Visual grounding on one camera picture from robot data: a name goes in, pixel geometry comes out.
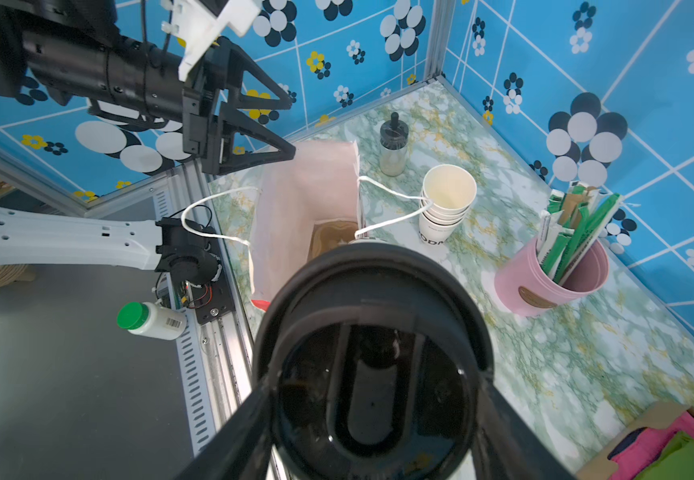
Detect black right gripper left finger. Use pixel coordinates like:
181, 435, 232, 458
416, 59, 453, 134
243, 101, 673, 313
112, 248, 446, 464
176, 383, 273, 480

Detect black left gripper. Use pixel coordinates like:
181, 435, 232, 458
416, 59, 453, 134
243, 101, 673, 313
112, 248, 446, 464
182, 37, 296, 176

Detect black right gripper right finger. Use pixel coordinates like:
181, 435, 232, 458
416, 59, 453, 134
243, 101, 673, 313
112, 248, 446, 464
472, 377, 573, 480

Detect red white paper gift bag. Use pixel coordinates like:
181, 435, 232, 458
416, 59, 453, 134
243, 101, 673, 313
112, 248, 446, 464
180, 140, 435, 313

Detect black cup lid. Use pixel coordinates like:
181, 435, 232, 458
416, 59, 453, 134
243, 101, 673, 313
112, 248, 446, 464
254, 242, 494, 479

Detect brown pulp carrier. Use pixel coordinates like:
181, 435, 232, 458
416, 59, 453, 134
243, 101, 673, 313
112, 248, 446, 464
307, 220, 358, 261

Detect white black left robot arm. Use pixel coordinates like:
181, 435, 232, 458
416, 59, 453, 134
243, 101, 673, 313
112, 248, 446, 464
0, 1, 297, 203

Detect brown cardboard box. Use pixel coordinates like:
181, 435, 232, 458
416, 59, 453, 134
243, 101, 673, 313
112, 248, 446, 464
575, 401, 694, 479

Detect pink straw holder cup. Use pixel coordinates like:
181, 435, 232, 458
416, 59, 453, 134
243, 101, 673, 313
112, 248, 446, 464
494, 238, 609, 317

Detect white bottle green cap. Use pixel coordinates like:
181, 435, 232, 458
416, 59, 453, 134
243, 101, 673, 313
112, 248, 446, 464
117, 302, 187, 341

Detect clear jar black lid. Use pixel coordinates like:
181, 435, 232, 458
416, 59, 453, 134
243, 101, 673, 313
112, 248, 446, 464
380, 112, 410, 177

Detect stack of white paper cups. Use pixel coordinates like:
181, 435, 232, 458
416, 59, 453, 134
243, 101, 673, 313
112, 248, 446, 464
419, 164, 478, 245

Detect green wrapped straws bundle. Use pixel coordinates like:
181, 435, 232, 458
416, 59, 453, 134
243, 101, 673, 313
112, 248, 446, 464
536, 181, 624, 285

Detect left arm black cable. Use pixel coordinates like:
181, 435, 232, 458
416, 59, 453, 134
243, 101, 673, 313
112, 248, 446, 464
166, 203, 216, 232

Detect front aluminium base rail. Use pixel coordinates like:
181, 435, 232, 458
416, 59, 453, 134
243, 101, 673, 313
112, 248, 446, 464
0, 161, 288, 480

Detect left aluminium frame post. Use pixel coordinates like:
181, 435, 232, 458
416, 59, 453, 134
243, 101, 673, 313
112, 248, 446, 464
424, 0, 456, 81

